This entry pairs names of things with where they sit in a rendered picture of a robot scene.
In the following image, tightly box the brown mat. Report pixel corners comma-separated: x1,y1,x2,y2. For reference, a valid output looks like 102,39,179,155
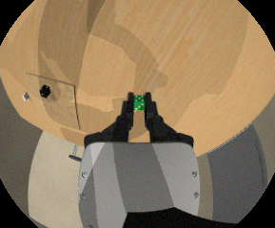
26,73,80,130

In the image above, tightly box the green die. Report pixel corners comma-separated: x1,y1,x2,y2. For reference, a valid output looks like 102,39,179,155
133,95,146,110

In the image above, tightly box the white die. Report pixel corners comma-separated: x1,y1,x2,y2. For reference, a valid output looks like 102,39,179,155
22,92,29,101

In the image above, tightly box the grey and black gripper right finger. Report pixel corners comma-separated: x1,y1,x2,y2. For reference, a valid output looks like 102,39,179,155
145,92,194,147

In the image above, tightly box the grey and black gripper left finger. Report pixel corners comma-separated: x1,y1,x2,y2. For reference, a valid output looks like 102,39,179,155
84,92,134,148

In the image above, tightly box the black die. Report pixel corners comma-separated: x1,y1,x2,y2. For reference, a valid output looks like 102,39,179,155
39,85,50,98

